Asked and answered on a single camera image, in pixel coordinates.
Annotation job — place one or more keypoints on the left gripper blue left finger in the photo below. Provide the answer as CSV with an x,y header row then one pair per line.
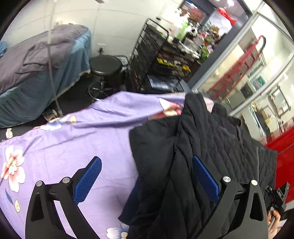
x,y
84,179

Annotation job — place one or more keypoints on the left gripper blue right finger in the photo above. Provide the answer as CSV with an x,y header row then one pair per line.
x,y
209,184

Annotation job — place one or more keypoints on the black quilted jacket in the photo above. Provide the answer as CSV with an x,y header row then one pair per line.
x,y
181,161

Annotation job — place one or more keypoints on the person's right hand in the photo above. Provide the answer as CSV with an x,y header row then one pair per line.
x,y
273,218

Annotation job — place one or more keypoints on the purple floral bed sheet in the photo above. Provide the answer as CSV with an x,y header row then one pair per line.
x,y
58,149

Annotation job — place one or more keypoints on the red ladder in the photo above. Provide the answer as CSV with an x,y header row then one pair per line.
x,y
223,87

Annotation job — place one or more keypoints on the black round stool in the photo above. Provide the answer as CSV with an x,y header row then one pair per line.
x,y
103,66

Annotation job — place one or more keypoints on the massage bed with grey cover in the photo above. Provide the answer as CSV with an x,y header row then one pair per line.
x,y
41,68

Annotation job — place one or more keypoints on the blue crumpled blanket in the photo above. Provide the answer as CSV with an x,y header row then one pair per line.
x,y
3,48

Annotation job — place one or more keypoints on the black wire shelf rack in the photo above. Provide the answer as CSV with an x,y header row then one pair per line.
x,y
157,66

